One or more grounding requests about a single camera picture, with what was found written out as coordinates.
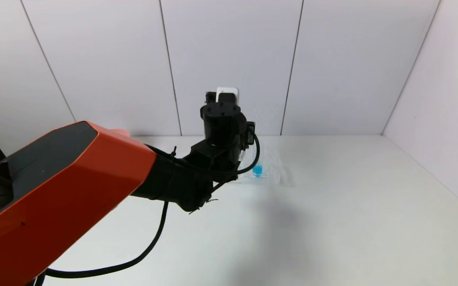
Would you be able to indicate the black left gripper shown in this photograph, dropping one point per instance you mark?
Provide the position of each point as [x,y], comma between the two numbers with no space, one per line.
[250,133]

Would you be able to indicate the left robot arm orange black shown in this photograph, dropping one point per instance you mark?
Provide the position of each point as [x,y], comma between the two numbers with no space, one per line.
[66,182]

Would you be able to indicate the test tube with blue liquid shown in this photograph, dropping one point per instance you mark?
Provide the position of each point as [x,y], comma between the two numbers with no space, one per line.
[257,170]

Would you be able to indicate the clear acrylic test tube rack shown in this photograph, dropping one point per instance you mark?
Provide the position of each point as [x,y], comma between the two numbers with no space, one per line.
[272,174]

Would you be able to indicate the pink plastic bowl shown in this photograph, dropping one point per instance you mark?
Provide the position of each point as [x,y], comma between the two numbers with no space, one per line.
[121,132]

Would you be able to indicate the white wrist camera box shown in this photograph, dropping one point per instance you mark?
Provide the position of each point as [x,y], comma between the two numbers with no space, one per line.
[229,92]

